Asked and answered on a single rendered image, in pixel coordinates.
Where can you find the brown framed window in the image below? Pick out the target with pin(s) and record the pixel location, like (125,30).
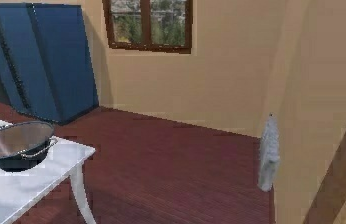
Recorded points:
(147,25)

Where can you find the white table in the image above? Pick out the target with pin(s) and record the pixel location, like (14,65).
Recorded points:
(31,180)

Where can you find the grey hanging towel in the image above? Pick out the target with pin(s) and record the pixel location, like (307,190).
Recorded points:
(269,153)

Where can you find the black wok pan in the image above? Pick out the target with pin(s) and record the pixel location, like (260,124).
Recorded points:
(14,143)

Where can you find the blue fridge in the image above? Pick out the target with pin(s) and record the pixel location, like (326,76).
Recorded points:
(54,60)

